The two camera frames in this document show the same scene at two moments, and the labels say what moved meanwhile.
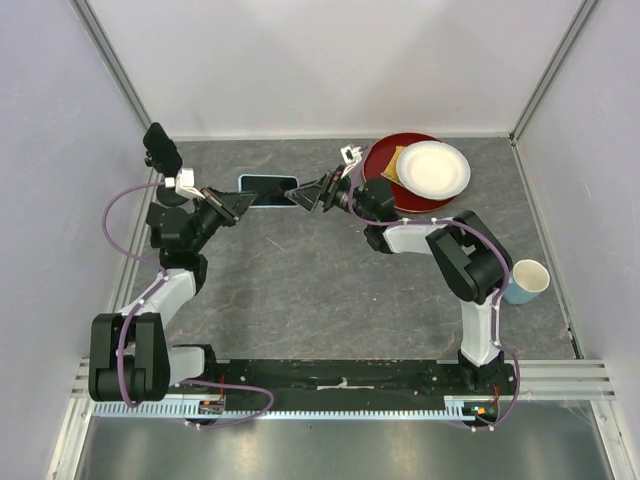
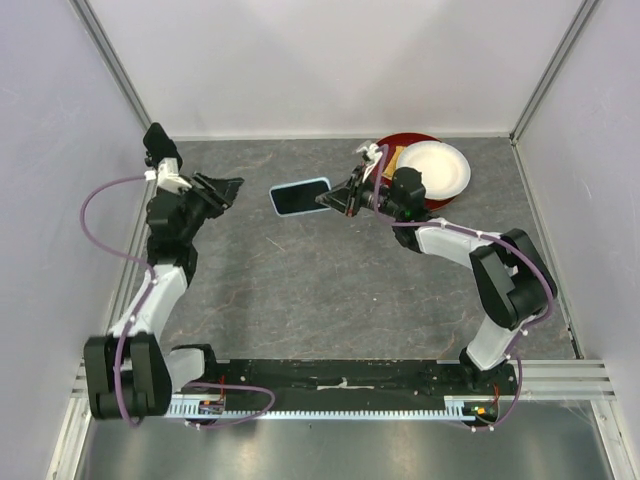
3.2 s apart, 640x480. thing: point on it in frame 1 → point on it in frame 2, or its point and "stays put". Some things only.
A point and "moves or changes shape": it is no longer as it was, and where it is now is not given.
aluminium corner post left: (113, 61) stays put
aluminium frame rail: (590, 378) stays put
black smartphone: (162, 153) stays put
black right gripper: (327, 187) → (337, 198)
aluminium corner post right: (585, 9) stays put
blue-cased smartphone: (270, 189) moves or changes shape
